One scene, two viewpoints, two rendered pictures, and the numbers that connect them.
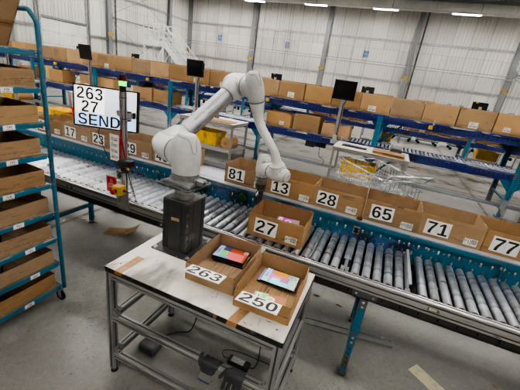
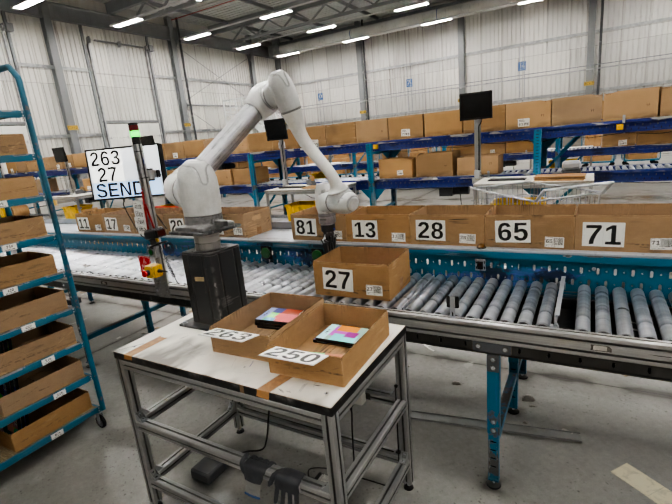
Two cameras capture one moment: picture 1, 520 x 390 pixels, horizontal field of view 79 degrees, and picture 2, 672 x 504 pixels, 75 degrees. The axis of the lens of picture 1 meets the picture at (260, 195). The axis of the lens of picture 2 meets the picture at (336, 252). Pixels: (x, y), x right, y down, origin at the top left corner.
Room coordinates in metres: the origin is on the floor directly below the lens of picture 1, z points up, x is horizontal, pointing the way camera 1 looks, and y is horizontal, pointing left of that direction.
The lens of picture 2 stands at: (-0.03, -0.45, 1.48)
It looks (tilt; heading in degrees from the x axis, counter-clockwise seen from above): 14 degrees down; 11
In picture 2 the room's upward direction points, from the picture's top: 5 degrees counter-clockwise
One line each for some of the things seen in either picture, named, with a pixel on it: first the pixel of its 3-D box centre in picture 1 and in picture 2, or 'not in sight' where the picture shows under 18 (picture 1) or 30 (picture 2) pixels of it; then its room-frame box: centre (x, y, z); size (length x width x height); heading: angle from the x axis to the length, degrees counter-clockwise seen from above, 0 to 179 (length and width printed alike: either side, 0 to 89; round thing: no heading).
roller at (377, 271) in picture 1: (378, 264); (514, 302); (1.84, -0.84, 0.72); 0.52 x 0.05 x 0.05; 160
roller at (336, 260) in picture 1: (339, 251); (453, 297); (1.92, -0.60, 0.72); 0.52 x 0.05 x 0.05; 160
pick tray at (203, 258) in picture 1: (225, 261); (270, 323); (1.50, 0.14, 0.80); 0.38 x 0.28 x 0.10; 162
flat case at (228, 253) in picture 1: (231, 254); (283, 316); (1.59, 0.11, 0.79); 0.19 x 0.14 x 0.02; 75
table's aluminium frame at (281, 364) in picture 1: (210, 325); (271, 424); (1.47, 0.18, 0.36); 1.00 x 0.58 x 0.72; 70
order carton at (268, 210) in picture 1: (281, 222); (362, 271); (2.03, -0.17, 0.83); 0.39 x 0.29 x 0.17; 72
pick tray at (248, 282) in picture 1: (273, 284); (331, 339); (1.35, -0.14, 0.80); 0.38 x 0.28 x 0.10; 162
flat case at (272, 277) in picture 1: (280, 279); (346, 335); (1.43, -0.17, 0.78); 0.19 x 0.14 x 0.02; 71
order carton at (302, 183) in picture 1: (294, 184); (386, 224); (2.52, -0.27, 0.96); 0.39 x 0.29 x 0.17; 70
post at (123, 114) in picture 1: (123, 154); (152, 223); (2.22, 1.04, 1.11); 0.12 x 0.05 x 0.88; 70
